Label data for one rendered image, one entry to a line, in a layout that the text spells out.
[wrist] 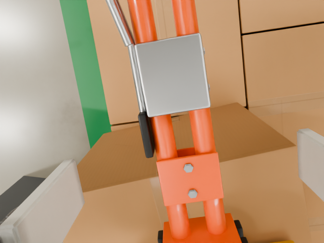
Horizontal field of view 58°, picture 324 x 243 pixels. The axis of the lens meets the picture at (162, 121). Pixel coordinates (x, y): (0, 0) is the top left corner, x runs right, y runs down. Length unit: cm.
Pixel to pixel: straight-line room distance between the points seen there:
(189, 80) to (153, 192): 25
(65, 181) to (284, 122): 79
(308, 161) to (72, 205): 13
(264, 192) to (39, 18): 125
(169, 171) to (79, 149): 123
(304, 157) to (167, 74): 15
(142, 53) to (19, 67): 129
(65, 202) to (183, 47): 17
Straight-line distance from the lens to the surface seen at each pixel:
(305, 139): 17
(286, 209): 52
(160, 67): 27
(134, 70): 29
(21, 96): 155
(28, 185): 156
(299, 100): 91
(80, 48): 143
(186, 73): 27
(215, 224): 33
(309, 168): 17
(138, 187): 47
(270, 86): 87
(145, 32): 28
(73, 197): 17
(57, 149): 155
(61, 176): 16
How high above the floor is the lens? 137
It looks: 77 degrees down
